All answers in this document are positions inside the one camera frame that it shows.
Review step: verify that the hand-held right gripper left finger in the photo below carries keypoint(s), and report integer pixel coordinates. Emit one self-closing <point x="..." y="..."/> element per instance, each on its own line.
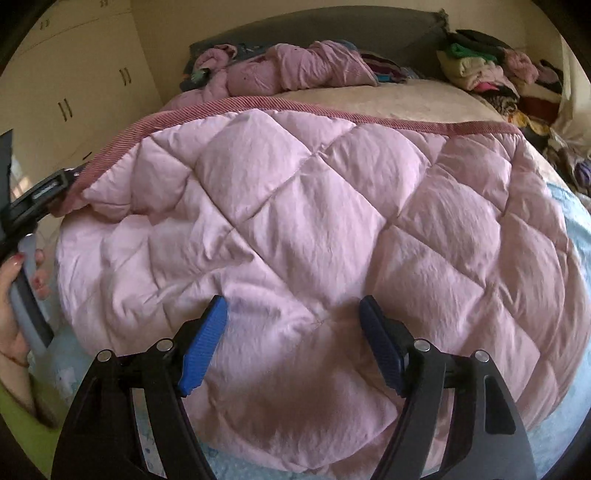
<point x="203" y="350"/>

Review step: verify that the pink puffer jacket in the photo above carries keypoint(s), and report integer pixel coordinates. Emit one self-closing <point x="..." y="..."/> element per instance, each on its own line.
<point x="295" y="64"/>

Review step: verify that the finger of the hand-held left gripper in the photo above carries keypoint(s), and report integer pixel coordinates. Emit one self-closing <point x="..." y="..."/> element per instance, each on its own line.
<point x="46" y="194"/>

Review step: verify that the pink quilted jacket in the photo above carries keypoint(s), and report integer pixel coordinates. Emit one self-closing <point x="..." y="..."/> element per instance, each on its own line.
<point x="323" y="230"/>

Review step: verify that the grey headboard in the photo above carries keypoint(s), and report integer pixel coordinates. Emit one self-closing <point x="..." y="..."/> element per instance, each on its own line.
<point x="369" y="32"/>

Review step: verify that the pile of mixed clothes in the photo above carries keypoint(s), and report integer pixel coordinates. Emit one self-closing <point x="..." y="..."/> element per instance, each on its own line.
<point x="503" y="78"/>

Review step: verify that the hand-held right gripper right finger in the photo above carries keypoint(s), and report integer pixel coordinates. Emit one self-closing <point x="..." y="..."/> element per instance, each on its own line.
<point x="385" y="350"/>

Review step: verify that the cream wardrobe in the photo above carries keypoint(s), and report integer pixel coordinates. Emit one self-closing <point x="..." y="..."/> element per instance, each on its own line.
<point x="78" y="78"/>

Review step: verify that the blue cartoon printed blanket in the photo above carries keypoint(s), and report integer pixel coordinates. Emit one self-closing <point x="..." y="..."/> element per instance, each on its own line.
<point x="565" y="383"/>

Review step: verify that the dark teal cloth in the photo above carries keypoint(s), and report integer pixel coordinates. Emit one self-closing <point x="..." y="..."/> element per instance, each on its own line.
<point x="198" y="76"/>

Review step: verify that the person's green clothing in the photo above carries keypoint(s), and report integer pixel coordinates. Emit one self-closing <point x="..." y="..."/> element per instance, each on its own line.
<point x="27" y="438"/>

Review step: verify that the person's left forearm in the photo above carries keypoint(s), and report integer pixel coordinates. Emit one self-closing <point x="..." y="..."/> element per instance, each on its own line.
<point x="25" y="392"/>

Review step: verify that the person's left hand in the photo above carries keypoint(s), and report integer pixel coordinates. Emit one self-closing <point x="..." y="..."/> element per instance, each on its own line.
<point x="11" y="318"/>

